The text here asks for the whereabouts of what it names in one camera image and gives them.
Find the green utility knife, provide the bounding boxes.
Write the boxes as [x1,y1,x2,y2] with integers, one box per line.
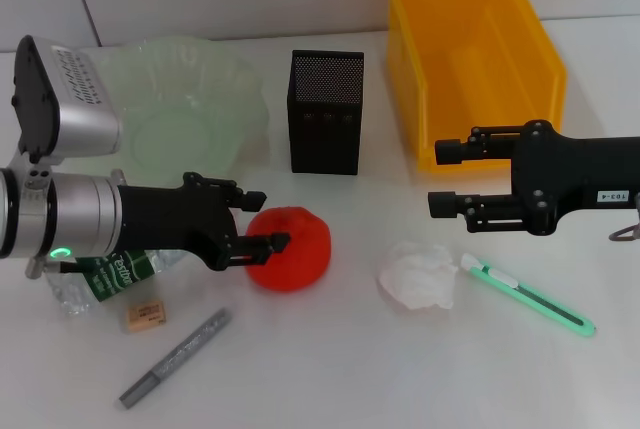
[459,252,597,339]

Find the yellow plastic bin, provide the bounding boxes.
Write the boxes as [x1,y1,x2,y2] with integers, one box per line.
[383,0,569,175]

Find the white paper ball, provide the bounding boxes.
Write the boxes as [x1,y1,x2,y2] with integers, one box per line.
[378,241,459,311]

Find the clear plastic water bottle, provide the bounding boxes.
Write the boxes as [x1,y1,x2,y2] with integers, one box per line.
[47,247,190,319]

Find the grey marker pen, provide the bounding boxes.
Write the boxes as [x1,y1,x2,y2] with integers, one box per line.
[118,304,236,410]

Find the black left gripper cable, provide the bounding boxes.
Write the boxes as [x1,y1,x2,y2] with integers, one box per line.
[45,258,97,274]

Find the green glass fruit plate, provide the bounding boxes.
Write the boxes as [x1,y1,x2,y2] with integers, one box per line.
[74,36,271,186]

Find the small beige eraser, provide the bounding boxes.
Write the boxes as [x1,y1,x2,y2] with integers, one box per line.
[125,300,166,335]

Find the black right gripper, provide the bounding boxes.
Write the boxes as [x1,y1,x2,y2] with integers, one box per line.
[427,120,640,236]

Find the black mesh pen holder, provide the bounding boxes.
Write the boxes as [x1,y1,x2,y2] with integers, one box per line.
[287,49,365,176]

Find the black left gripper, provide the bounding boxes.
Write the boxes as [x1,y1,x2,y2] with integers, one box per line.
[118,173,292,272]

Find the grey right gripper cable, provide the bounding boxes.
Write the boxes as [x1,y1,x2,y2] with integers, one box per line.
[607,192,640,243]

